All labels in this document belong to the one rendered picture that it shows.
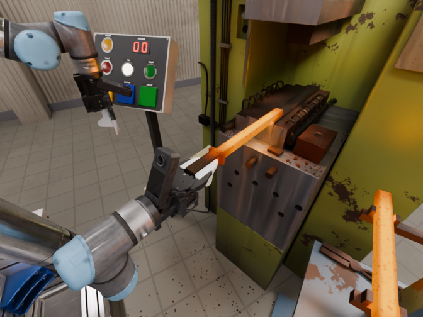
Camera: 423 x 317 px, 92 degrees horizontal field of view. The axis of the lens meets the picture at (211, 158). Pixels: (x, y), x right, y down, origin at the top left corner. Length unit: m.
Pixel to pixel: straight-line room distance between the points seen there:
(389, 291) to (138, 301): 1.20
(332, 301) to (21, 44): 0.95
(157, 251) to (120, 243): 1.13
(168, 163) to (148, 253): 1.19
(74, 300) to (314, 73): 1.55
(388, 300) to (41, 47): 0.79
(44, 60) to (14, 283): 0.63
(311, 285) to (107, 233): 0.58
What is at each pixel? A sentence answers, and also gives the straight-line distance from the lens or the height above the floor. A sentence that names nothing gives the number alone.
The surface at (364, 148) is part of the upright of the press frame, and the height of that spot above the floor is 0.95.
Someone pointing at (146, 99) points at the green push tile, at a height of 1.00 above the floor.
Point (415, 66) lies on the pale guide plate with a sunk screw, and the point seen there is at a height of 1.20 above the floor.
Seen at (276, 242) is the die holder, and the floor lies 0.50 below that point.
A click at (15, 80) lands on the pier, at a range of 3.36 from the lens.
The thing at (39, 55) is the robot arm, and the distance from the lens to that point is 0.59.
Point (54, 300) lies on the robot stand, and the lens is 1.38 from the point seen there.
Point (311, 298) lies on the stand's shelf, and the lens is 0.74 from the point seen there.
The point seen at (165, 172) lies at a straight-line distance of 0.39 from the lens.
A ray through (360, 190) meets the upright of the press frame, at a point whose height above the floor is 0.79.
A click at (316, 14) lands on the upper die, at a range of 0.60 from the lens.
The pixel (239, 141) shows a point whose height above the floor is 1.01.
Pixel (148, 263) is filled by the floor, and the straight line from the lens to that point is 1.50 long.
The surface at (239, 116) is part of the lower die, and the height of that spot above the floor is 0.97.
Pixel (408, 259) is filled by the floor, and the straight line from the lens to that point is 1.93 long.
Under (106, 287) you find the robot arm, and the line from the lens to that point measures 0.48.
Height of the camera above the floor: 1.33
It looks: 40 degrees down
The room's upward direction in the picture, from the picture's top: straight up
